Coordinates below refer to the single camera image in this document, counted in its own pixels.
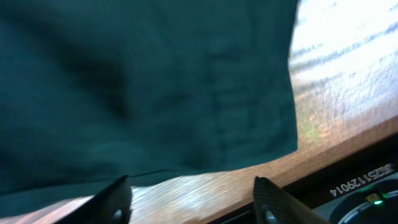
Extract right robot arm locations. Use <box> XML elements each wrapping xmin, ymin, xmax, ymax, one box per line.
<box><xmin>57</xmin><ymin>177</ymin><xmax>397</xmax><ymax>224</ymax></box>

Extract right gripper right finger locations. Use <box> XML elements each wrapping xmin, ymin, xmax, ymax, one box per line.
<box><xmin>253</xmin><ymin>177</ymin><xmax>330</xmax><ymax>224</ymax></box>

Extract black shorts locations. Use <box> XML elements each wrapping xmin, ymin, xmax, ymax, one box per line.
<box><xmin>1</xmin><ymin>0</ymin><xmax>297</xmax><ymax>217</ymax></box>

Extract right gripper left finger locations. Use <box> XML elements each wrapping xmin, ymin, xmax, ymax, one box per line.
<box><xmin>55</xmin><ymin>175</ymin><xmax>132</xmax><ymax>224</ymax></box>

